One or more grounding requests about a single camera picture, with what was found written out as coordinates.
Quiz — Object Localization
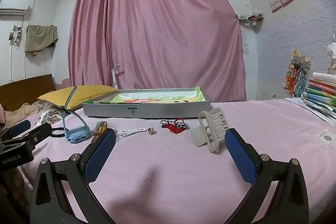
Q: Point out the black white checkered hair clip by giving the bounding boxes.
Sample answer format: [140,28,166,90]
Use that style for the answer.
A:
[160,120,190,130]

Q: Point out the beige claw hair clip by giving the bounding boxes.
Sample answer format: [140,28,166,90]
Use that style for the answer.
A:
[190,108,227,153]

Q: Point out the stack of books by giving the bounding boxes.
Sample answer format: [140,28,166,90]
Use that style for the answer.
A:
[301,72,336,126]

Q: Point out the colourful figure wall sticker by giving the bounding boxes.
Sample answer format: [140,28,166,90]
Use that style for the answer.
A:
[285,49,313,98]

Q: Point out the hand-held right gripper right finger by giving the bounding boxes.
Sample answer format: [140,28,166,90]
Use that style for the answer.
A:
[224,128,310,224]

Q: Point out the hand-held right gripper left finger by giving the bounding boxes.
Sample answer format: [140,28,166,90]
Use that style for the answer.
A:
[29,128,117,224]

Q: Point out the white folding lamp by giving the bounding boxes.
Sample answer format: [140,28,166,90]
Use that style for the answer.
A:
[109,64,122,89]

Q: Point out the red braided bracelet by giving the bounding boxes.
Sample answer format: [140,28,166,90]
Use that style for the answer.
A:
[165,118,184,134]

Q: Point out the cartoon printed cloth liner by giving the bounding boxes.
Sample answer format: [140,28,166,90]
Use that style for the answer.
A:
[101,88,204,104]

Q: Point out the wire wall shelf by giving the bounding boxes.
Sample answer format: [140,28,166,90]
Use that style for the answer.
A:
[236,12,264,24]

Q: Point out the pink curtain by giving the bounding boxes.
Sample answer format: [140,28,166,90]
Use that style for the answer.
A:
[68,0,247,102]

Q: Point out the green hanging cloth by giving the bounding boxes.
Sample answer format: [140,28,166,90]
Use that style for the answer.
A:
[24,25,59,53]

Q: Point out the yellow keychain charm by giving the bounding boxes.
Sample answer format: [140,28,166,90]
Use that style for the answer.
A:
[92,121,109,144]

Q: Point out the pink bed sheet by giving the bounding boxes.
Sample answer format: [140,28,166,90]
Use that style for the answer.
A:
[24,98,336,224]

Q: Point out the wooden headboard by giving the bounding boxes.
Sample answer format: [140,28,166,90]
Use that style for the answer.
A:
[0,74,55,111]

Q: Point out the blue wrist watch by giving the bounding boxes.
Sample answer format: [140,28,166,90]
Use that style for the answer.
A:
[62,86,91,144]

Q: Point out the white air conditioner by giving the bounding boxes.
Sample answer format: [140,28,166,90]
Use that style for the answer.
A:
[0,0,30,16]

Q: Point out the floral pillow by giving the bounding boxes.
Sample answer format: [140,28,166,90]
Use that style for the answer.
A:
[31,99,65,126]

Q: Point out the yellow pillow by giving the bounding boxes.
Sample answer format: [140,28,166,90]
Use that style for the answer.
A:
[38,85,118,111]

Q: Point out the white card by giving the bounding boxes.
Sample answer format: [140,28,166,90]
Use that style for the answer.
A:
[314,130,336,146]

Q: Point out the wall photos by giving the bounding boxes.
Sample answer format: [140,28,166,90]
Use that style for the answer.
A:
[9,25,23,46]

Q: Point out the white chain hair clip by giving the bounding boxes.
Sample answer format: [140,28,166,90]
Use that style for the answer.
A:
[113,127,147,139]

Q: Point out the beige pink blanket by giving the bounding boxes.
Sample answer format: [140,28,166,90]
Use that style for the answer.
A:
[0,102,40,130]

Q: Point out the black hair tie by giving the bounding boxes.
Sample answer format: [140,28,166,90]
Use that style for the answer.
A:
[49,128,65,138]

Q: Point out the silver rectangular box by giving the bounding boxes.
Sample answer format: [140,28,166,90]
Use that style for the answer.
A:
[82,86,211,119]

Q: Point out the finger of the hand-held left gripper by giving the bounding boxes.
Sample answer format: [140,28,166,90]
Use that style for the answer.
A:
[22,123,53,149]
[9,120,32,136]

